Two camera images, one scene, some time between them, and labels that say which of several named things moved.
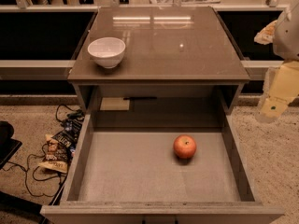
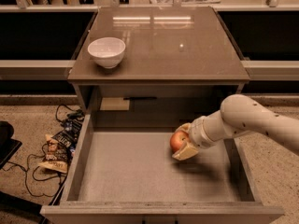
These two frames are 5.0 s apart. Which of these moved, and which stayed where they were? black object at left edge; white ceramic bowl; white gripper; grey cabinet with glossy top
Moved: white gripper
Stayed: white ceramic bowl; grey cabinet with glossy top; black object at left edge
